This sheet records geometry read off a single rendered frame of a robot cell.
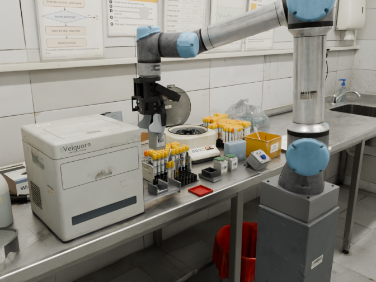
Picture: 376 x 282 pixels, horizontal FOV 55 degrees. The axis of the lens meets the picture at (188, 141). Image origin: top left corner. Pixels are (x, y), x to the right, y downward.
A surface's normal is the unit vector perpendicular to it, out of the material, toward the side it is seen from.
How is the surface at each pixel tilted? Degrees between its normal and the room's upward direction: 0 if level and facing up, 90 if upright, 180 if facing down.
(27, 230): 0
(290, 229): 90
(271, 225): 90
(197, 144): 90
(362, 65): 90
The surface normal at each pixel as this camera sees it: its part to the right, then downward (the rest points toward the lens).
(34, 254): 0.00, -0.96
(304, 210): -0.75, 0.19
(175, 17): 0.65, 0.28
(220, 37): -0.19, 0.58
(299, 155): -0.30, 0.40
